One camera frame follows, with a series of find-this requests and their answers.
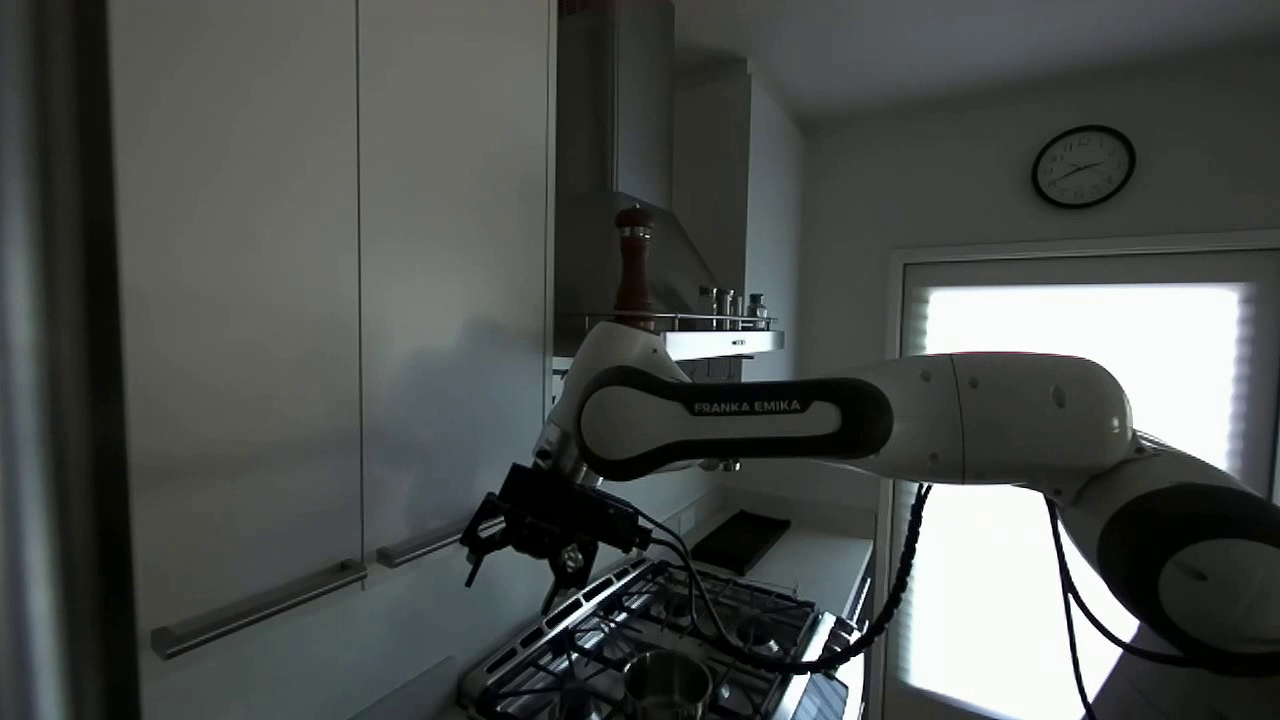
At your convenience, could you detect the stainless steel gas stove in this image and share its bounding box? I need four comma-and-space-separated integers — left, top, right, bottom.
455, 555, 878, 720

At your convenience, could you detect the black tray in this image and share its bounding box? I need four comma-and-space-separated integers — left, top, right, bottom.
687, 510, 798, 579

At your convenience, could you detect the steel saucepan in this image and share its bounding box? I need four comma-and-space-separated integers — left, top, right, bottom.
615, 647, 715, 720

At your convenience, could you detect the brown wooden pepper mill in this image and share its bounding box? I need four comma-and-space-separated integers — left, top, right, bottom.
610, 197, 660, 328

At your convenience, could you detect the black rimmed wall clock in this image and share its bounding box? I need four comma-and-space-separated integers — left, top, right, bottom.
1028, 121, 1141, 214

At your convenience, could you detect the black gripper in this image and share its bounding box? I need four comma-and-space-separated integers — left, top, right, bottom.
455, 461, 657, 616

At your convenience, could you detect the bright window with blind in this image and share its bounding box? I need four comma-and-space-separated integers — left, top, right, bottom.
883, 239, 1280, 720

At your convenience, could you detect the white cupboard door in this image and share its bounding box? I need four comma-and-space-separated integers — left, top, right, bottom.
355, 0, 561, 574
107, 0, 368, 647

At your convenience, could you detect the white wall cabinet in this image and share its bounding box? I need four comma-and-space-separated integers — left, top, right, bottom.
673, 53, 809, 392

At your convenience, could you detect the steel cupboard door handle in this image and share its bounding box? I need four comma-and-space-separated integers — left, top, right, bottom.
372, 522, 473, 574
149, 555, 372, 663

